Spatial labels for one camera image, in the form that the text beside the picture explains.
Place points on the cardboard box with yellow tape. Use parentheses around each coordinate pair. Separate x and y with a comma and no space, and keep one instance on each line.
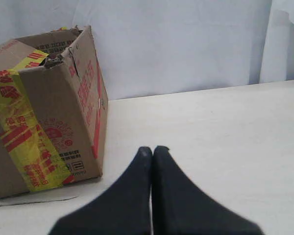
(53,111)

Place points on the white paper table cover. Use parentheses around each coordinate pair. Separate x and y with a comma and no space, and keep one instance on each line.
(34,199)

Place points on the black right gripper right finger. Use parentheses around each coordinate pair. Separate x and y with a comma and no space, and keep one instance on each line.
(179,207)

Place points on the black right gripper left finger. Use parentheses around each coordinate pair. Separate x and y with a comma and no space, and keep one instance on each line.
(123,209)

